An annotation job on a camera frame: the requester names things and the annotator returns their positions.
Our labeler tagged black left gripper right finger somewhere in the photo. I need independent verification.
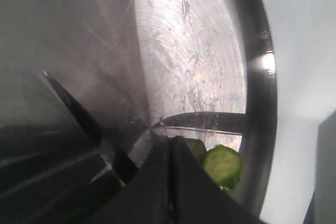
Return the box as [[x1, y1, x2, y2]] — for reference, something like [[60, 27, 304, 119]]
[[170, 136, 263, 223]]

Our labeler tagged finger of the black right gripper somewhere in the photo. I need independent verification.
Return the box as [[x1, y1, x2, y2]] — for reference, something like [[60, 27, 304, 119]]
[[1, 125, 122, 223]]

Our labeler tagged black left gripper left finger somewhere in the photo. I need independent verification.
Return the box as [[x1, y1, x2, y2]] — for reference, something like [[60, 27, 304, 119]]
[[82, 136, 170, 224]]

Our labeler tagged green object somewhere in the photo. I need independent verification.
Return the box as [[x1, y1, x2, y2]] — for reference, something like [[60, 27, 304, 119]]
[[202, 145, 243, 191]]

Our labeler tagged round stainless steel plate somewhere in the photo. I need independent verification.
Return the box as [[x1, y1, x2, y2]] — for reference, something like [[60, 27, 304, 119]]
[[1, 0, 277, 215]]

